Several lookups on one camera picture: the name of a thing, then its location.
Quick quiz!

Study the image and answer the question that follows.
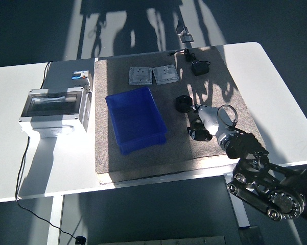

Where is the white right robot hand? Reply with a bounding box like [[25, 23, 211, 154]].
[[186, 103, 232, 142]]

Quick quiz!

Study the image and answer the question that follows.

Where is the black plastic nut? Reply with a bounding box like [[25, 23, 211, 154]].
[[188, 119, 212, 142], [175, 94, 194, 113]]

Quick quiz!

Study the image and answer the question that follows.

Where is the blue plastic box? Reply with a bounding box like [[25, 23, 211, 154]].
[[105, 86, 169, 156]]

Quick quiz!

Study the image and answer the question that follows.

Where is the black power adapter plug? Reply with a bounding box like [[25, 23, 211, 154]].
[[191, 60, 210, 77]]

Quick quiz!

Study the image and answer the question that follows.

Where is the grey square metal plate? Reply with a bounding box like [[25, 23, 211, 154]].
[[152, 63, 181, 85], [128, 66, 153, 86]]

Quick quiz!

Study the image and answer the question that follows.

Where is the grey-brown mat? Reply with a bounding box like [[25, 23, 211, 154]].
[[94, 45, 267, 177]]

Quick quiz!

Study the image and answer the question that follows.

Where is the white table leg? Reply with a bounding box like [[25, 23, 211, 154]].
[[46, 195, 64, 245], [224, 173, 251, 228]]

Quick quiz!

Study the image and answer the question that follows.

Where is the beige foam underlay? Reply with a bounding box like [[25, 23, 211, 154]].
[[95, 146, 267, 185]]

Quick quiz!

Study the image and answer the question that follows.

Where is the dark floor block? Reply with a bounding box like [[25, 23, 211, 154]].
[[239, 226, 263, 245]]

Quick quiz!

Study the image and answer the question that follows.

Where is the circuit breaker with blue label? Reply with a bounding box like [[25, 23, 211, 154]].
[[70, 70, 92, 92]]

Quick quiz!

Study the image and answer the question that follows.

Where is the black adapter cord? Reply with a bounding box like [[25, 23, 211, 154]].
[[168, 48, 211, 67]]

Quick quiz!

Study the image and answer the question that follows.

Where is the small dark floor bracket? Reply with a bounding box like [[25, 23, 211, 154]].
[[176, 21, 190, 35]]

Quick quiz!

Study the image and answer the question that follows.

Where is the grey enclosure with clear lid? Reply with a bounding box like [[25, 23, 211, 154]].
[[18, 86, 92, 138]]

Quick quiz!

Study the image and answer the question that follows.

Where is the thin black power cable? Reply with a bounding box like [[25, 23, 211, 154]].
[[14, 61, 79, 239]]

